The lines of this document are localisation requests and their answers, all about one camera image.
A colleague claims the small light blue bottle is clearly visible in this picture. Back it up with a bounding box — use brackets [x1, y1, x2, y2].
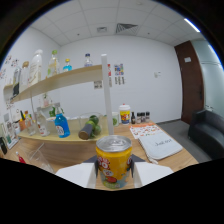
[62, 58, 73, 73]

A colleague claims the large white bottle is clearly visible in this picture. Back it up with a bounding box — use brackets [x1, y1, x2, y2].
[28, 49, 44, 87]

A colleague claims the black sofa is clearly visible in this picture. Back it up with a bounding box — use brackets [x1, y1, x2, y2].
[187, 109, 224, 160]

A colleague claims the ceiling air vent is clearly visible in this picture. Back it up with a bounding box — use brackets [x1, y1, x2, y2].
[115, 22, 139, 35]

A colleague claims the blue liquid bottle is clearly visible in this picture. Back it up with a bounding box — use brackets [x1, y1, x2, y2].
[54, 106, 71, 139]

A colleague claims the black and gold canister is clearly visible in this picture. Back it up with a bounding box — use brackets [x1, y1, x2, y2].
[12, 68, 22, 98]

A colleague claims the white pouch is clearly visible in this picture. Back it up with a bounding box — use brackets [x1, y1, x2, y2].
[138, 131, 184, 164]

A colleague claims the yellow tub red lid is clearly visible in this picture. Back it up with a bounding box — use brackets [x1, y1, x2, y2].
[118, 103, 132, 125]

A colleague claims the jar of green limes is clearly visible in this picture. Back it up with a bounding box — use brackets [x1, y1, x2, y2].
[78, 114, 103, 140]

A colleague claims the brown door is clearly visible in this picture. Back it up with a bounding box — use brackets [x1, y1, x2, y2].
[173, 40, 205, 125]

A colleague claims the orange printed sheet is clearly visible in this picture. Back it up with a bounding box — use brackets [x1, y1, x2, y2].
[129, 122, 163, 139]

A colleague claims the clear bottle blue cap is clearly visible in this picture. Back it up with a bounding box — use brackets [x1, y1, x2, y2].
[83, 53, 94, 68]

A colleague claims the white-framed wooden shelf rack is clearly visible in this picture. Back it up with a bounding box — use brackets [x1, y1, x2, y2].
[3, 53, 116, 146]

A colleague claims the tall glass jar wooden lid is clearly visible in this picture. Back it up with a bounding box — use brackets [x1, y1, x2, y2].
[19, 60, 30, 93]

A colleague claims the clear bottle red label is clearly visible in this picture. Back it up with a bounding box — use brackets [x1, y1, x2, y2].
[34, 107, 51, 138]

